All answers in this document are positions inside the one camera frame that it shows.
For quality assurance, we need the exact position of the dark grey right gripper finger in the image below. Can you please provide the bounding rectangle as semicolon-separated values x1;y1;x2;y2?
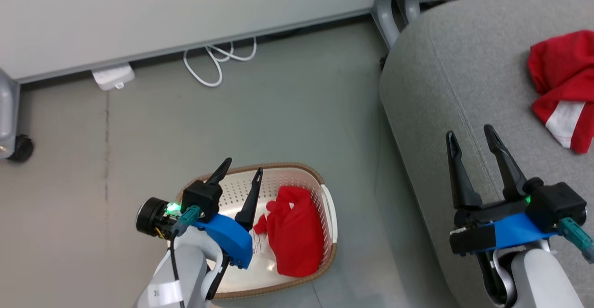
483;124;529;202
445;131;483;210

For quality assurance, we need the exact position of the teal plug camera cable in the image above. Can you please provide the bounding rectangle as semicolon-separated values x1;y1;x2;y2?
168;205;202;308
557;217;594;265

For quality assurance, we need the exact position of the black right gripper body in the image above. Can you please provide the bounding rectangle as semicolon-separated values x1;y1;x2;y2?
448;196;532;256

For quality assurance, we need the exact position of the red cloth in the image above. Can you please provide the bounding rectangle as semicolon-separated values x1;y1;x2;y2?
253;186;325;278

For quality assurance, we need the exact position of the teal plug right camera cable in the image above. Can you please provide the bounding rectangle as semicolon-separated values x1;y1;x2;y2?
557;217;594;265

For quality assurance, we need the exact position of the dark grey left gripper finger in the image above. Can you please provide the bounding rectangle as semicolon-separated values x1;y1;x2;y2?
235;167;264;232
204;158;232;187

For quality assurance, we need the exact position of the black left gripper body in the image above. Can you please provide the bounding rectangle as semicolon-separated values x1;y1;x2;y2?
136;197;184;240

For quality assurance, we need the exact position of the teal plug left camera cable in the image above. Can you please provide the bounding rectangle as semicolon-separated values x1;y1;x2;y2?
168;205;202;308

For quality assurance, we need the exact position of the blue left camera mount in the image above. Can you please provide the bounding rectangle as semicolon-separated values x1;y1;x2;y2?
193;213;254;270

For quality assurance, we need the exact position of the red and white garment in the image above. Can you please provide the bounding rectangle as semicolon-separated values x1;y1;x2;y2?
528;30;594;154

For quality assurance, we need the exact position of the grey fabric sofa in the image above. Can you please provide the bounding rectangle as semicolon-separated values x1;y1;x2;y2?
379;0;594;308

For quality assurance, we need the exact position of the white looped power cable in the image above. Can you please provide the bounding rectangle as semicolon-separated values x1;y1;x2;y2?
183;37;258;88

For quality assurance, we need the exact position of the white power adapter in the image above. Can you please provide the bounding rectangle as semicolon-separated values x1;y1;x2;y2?
91;64;136;91

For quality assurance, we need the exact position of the beige perforated laundry basket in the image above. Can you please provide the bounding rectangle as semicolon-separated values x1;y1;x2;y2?
175;162;338;299

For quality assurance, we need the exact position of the blue right camera mount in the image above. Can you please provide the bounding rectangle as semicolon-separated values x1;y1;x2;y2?
483;212;557;253

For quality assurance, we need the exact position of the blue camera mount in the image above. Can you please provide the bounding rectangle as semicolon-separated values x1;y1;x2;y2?
483;212;557;253
193;213;254;270

